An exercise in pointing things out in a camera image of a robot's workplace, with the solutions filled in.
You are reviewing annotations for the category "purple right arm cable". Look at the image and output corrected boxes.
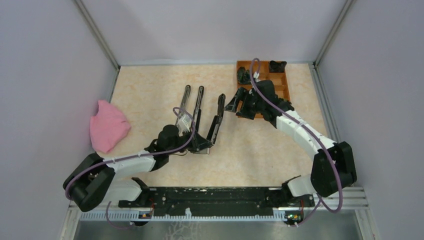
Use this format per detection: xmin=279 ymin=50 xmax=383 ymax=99
xmin=249 ymin=58 xmax=344 ymax=228

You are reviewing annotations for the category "wooden compartment tray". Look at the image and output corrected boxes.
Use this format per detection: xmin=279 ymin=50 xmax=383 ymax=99
xmin=224 ymin=60 xmax=294 ymax=125

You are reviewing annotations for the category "grey silver stapler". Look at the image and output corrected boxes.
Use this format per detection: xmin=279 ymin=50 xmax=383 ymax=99
xmin=175 ymin=84 xmax=191 ymax=126

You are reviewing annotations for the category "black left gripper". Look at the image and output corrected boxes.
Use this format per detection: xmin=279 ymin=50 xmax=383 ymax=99
xmin=167 ymin=126 xmax=214 ymax=155

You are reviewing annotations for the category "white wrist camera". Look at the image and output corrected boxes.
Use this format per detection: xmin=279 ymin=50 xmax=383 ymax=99
xmin=176 ymin=114 xmax=196 ymax=134
xmin=253 ymin=72 xmax=260 ymax=82

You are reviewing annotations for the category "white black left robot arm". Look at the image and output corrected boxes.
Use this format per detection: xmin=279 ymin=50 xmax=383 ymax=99
xmin=63 ymin=124 xmax=219 ymax=212

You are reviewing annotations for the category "dark rolled sock back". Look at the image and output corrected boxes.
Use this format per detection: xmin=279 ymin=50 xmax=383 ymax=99
xmin=268 ymin=60 xmax=288 ymax=73

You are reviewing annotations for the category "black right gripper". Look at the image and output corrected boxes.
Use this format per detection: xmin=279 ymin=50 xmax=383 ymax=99
xmin=223 ymin=87 xmax=265 ymax=120

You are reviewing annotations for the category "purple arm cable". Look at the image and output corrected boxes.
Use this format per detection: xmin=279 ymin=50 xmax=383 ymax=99
xmin=64 ymin=106 xmax=197 ymax=231
xmin=249 ymin=58 xmax=344 ymax=228

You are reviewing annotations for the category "black stapler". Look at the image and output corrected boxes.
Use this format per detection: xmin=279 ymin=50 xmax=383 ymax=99
xmin=193 ymin=85 xmax=205 ymax=132
xmin=206 ymin=93 xmax=226 ymax=146

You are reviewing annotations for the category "pink cloth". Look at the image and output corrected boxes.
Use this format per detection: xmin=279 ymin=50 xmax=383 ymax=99
xmin=89 ymin=99 xmax=131 ymax=154

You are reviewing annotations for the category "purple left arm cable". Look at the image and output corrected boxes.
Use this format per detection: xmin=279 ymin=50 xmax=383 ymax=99
xmin=64 ymin=106 xmax=197 ymax=231

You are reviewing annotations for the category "green camouflage rolled sock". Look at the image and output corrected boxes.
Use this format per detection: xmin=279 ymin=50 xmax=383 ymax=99
xmin=236 ymin=66 xmax=251 ymax=85

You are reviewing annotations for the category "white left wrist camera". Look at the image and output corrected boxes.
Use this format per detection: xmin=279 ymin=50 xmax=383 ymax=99
xmin=176 ymin=114 xmax=196 ymax=134

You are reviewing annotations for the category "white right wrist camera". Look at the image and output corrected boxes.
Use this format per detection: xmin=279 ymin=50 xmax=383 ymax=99
xmin=253 ymin=72 xmax=260 ymax=82

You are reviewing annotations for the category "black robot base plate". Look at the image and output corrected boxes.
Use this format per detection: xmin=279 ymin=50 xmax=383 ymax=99
xmin=118 ymin=177 xmax=316 ymax=225

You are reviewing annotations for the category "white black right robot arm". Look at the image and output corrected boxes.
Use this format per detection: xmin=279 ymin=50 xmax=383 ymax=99
xmin=224 ymin=80 xmax=357 ymax=206

